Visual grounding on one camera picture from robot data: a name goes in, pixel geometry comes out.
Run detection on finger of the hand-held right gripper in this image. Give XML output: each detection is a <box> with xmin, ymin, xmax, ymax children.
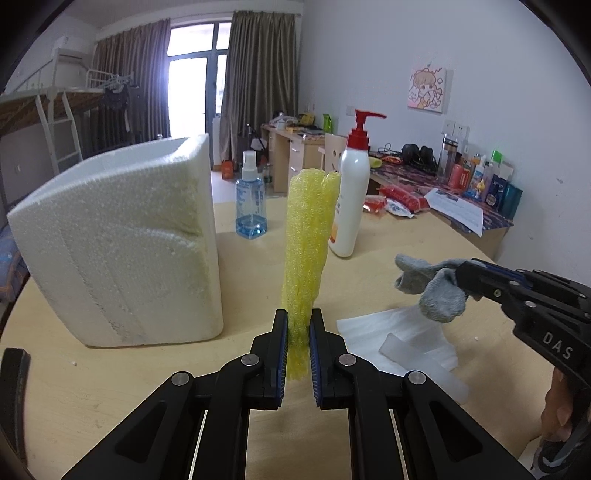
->
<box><xmin>455</xmin><ymin>264</ymin><xmax>532</xmax><ymax>308</ymax></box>
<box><xmin>470</xmin><ymin>258</ymin><xmax>546</xmax><ymax>289</ymax></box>

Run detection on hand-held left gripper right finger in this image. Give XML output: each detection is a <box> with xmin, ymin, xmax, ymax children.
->
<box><xmin>309</xmin><ymin>308</ymin><xmax>539</xmax><ymax>480</ymax></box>

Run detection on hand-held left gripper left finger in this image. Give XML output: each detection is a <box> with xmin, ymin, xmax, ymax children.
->
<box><xmin>60</xmin><ymin>308</ymin><xmax>290</xmax><ymax>480</ymax></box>

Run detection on grey sock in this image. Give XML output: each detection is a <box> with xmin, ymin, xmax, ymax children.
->
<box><xmin>394</xmin><ymin>253</ymin><xmax>469</xmax><ymax>324</ymax></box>

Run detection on translucent white foam strip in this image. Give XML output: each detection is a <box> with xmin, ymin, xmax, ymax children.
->
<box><xmin>379</xmin><ymin>333</ymin><xmax>471</xmax><ymax>405</ymax></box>

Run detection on yellow foam net sleeve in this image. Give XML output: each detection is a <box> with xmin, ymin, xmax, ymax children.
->
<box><xmin>281</xmin><ymin>168</ymin><xmax>342</xmax><ymax>381</ymax></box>

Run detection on white foam box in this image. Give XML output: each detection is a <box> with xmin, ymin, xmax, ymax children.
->
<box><xmin>7</xmin><ymin>134</ymin><xmax>225</xmax><ymax>348</ymax></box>

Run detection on person's right hand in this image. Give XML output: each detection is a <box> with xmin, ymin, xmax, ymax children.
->
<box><xmin>539</xmin><ymin>367</ymin><xmax>573</xmax><ymax>439</ymax></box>

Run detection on desk with patterned cloth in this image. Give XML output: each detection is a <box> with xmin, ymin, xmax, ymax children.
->
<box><xmin>369</xmin><ymin>157</ymin><xmax>515</xmax><ymax>259</ymax></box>

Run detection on printed paper sheet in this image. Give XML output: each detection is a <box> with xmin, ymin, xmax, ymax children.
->
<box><xmin>423</xmin><ymin>187</ymin><xmax>485</xmax><ymax>237</ymax></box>

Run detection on row of toiletry bottles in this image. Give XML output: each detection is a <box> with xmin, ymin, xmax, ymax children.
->
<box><xmin>436</xmin><ymin>134</ymin><xmax>523</xmax><ymax>217</ymax></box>

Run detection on white blue snack packet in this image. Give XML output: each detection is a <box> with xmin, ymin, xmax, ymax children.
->
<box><xmin>385</xmin><ymin>198</ymin><xmax>416</xmax><ymax>219</ymax></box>

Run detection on large red snack packet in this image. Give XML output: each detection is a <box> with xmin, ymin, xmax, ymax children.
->
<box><xmin>379</xmin><ymin>185</ymin><xmax>430</xmax><ymax>214</ymax></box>

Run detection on black headphones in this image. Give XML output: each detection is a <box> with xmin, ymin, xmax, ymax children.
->
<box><xmin>399</xmin><ymin>143</ymin><xmax>437</xmax><ymax>172</ymax></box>

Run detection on blue spray bottle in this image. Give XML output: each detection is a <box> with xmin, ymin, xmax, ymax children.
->
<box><xmin>235</xmin><ymin>150</ymin><xmax>269</xmax><ymax>241</ymax></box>

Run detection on white pump bottle red cap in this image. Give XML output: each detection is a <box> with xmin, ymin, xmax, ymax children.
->
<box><xmin>327</xmin><ymin>109</ymin><xmax>387</xmax><ymax>258</ymax></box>

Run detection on wooden desk with drawers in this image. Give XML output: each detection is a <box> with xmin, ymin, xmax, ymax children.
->
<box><xmin>261</xmin><ymin>121</ymin><xmax>333</xmax><ymax>195</ymax></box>

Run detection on wooden chair with smiley face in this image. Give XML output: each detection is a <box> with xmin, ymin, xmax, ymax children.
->
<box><xmin>320</xmin><ymin>134</ymin><xmax>348</xmax><ymax>174</ymax></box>

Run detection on glass balcony door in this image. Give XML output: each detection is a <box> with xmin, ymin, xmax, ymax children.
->
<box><xmin>166</xmin><ymin>21</ymin><xmax>232</xmax><ymax>171</ymax></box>

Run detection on brown curtain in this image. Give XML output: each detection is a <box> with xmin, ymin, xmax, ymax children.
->
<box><xmin>219</xmin><ymin>9</ymin><xmax>301</xmax><ymax>162</ymax></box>
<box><xmin>92</xmin><ymin>17</ymin><xmax>171</xmax><ymax>153</ymax></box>

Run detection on hanging dark clothes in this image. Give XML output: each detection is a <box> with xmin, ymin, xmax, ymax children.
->
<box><xmin>99</xmin><ymin>83</ymin><xmax>141</xmax><ymax>144</ymax></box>

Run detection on white bunk bed ladder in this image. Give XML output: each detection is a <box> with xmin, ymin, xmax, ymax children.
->
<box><xmin>34</xmin><ymin>90</ymin><xmax>84</xmax><ymax>174</ymax></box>

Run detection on metal bunk bed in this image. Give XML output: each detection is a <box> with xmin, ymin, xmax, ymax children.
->
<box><xmin>0</xmin><ymin>48</ymin><xmax>139</xmax><ymax>232</ymax></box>

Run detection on white air conditioner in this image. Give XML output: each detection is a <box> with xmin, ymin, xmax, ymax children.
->
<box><xmin>52</xmin><ymin>37</ymin><xmax>93</xmax><ymax>58</ymax></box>

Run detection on pink cartoon wall picture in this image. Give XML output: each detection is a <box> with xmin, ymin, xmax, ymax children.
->
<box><xmin>407</xmin><ymin>66</ymin><xmax>448</xmax><ymax>112</ymax></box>

